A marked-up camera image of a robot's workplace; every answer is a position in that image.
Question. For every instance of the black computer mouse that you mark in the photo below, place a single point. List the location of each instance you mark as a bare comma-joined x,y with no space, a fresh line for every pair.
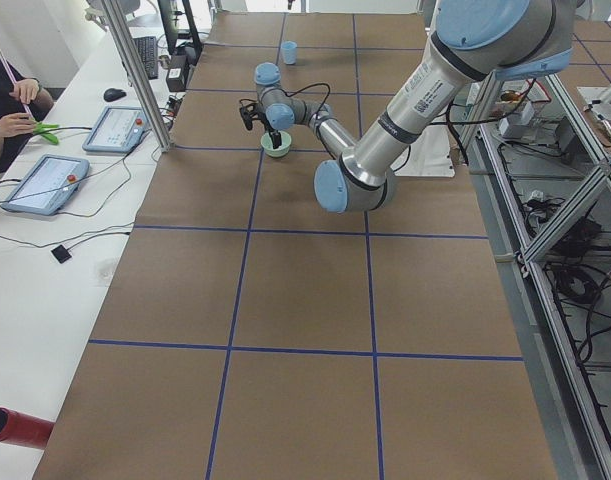
113,94

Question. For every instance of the black keyboard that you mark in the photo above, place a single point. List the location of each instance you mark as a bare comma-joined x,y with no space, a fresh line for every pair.
147,48

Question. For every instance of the black box on desk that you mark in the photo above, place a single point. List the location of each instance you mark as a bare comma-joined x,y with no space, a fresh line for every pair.
177,74

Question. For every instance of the far blue teach pendant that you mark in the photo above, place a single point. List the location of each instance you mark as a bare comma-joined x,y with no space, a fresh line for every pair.
117,131

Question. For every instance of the person's hand lower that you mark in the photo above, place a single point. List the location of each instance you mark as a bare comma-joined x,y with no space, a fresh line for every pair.
15,124

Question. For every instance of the small black square pad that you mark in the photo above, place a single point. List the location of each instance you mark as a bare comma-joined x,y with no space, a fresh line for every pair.
61,254

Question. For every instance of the person's hand upper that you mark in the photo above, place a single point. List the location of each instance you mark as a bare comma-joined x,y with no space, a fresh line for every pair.
25,90

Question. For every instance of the blue teach pendant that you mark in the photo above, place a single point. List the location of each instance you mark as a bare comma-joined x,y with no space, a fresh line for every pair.
117,131
48,186

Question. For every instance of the aluminium frame post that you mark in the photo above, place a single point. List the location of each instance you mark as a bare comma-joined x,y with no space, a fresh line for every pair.
136,71

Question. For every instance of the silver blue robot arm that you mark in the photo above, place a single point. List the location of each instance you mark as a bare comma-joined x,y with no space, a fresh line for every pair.
469,40

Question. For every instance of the brown paper table mat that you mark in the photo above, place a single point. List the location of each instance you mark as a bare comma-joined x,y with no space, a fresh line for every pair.
249,334

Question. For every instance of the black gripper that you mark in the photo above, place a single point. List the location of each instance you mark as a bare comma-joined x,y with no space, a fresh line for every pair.
273,132

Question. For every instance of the red cylinder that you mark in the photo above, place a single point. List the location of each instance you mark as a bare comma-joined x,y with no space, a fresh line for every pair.
20,429

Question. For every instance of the light blue cup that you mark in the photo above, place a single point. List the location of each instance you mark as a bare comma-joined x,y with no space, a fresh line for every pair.
289,50

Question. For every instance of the green handled grabber stick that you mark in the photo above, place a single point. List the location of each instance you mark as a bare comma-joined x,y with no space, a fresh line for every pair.
41,129

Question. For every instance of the light green bowl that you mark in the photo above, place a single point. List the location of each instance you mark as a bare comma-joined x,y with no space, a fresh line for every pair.
276,152

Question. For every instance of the near blue teach pendant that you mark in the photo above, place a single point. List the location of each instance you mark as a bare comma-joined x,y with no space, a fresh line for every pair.
48,186

